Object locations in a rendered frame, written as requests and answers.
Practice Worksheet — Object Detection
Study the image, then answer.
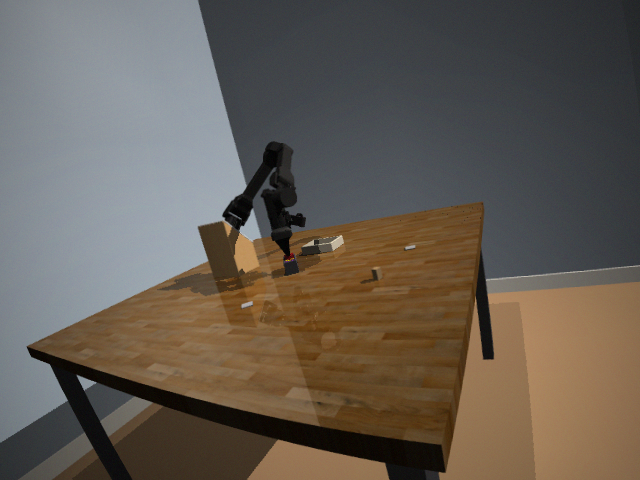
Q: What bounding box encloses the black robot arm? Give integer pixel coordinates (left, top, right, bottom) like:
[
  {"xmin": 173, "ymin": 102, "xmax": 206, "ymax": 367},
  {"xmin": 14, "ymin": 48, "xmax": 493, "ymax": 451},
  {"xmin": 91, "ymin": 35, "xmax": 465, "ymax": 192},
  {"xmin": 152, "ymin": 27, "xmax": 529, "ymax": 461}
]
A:
[{"xmin": 222, "ymin": 141, "xmax": 306, "ymax": 231}]

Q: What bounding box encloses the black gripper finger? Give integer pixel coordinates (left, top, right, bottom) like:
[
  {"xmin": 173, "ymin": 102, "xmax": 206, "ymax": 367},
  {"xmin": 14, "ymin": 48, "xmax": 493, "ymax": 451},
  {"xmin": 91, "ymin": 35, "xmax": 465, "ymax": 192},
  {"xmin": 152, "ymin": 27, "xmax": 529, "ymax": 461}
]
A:
[{"xmin": 275, "ymin": 236, "xmax": 291, "ymax": 257}]

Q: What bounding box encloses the white rectangular tray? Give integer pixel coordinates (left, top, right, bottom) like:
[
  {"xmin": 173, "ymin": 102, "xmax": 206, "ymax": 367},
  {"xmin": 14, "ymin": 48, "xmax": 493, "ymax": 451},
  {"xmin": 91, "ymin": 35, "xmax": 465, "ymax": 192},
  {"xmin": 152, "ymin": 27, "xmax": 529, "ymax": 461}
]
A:
[{"xmin": 301, "ymin": 236, "xmax": 344, "ymax": 255}]

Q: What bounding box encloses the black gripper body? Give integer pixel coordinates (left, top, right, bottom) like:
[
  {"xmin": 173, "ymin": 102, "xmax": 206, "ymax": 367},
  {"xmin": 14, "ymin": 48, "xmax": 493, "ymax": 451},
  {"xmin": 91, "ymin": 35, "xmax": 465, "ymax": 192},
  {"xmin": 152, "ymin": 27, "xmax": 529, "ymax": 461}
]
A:
[{"xmin": 267, "ymin": 208, "xmax": 293, "ymax": 241}]

